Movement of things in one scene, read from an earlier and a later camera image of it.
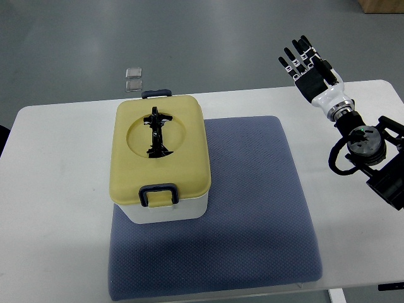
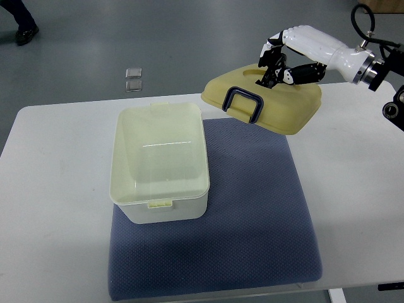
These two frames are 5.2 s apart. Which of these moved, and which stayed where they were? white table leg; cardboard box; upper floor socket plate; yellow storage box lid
Moved: yellow storage box lid
Stayed: cardboard box; upper floor socket plate; white table leg
